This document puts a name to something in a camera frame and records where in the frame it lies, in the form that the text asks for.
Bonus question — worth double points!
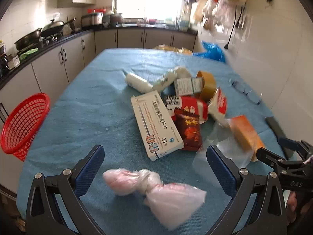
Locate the red white wet wipe pack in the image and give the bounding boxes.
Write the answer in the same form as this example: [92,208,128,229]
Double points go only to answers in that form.
[208,87,229,127]

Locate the dark red snack packet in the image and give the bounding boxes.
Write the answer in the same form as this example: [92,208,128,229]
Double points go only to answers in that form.
[174,108,202,151]

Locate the brown tape roll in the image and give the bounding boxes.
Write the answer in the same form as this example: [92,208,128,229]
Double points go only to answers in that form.
[195,70,216,102]

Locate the lower kitchen cabinets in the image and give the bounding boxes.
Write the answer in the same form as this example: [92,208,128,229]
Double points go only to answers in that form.
[0,28,197,194]

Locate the person hand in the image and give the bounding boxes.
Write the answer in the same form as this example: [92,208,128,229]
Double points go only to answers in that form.
[286,192,312,224]

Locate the black remote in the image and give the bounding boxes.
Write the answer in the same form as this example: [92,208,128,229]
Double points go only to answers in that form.
[265,116,293,160]

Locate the orange box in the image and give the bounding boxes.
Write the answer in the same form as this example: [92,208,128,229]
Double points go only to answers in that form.
[228,115,265,162]

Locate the clear plastic bag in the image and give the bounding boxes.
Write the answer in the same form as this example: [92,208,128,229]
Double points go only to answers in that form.
[192,122,253,188]

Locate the red plastic basket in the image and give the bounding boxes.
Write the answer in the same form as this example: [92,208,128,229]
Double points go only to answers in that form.
[1,93,50,162]

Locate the pink plastic bag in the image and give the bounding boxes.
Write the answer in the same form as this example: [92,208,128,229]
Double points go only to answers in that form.
[102,168,207,230]

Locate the red white snack bag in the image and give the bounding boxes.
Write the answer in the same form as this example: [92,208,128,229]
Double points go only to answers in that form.
[163,96,208,124]

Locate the white medicine box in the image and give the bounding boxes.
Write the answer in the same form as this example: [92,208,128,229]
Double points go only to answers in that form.
[130,91,184,161]

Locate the small green white box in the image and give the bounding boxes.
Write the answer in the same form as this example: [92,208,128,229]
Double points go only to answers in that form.
[174,78,204,96]

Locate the blue plastic bag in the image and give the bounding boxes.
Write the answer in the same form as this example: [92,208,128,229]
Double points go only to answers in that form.
[192,41,226,63]

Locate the white green tube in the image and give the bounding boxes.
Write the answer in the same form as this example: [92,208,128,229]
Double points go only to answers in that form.
[152,70,177,92]

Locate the yellow plastic bag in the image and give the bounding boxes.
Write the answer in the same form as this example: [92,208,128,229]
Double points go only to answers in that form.
[153,45,192,55]

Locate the white tube bottle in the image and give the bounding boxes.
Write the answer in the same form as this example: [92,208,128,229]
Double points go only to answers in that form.
[125,72,153,93]

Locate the green cloth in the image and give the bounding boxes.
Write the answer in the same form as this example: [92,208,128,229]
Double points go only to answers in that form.
[19,48,38,61]

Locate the hanging plastic bags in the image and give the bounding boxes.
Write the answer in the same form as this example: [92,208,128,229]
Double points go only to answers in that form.
[191,0,247,32]

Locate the black frying pan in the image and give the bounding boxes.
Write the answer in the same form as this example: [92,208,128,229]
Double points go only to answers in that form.
[14,28,41,51]

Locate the black wok with lid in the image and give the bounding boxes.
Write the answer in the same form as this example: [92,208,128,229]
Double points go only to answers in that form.
[41,17,76,38]

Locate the steel rice cooker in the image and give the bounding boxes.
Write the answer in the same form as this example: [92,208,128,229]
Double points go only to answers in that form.
[81,12,103,29]

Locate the dark cooking pot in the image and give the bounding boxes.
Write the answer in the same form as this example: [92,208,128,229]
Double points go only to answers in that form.
[110,13,123,27]

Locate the purple frame eyeglasses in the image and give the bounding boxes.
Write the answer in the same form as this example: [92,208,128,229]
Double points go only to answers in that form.
[229,79,263,105]

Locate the black hanging cable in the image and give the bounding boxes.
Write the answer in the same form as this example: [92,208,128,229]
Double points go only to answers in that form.
[224,4,245,50]

